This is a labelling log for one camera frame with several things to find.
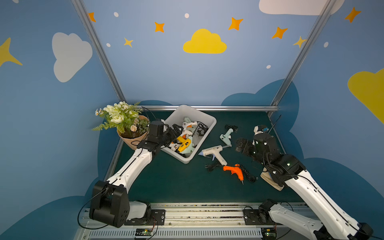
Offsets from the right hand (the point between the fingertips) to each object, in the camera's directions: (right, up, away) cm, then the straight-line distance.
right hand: (245, 141), depth 73 cm
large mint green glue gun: (-31, +13, +40) cm, 52 cm away
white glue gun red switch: (-39, -6, +23) cm, 45 cm away
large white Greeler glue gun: (-13, -9, +23) cm, 28 cm away
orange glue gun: (+1, -19, +18) cm, 26 cm away
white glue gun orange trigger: (-32, +9, +35) cm, 48 cm away
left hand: (-34, +6, +10) cm, 36 cm away
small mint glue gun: (-28, -7, +23) cm, 37 cm away
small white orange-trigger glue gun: (-31, +3, +33) cm, 45 cm away
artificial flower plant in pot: (-63, +8, +15) cm, 65 cm away
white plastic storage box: (-23, +8, +36) cm, 43 cm away
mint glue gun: (-2, 0, +32) cm, 32 cm away
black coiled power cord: (-16, -18, +18) cm, 30 cm away
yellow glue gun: (-31, -4, +22) cm, 38 cm away
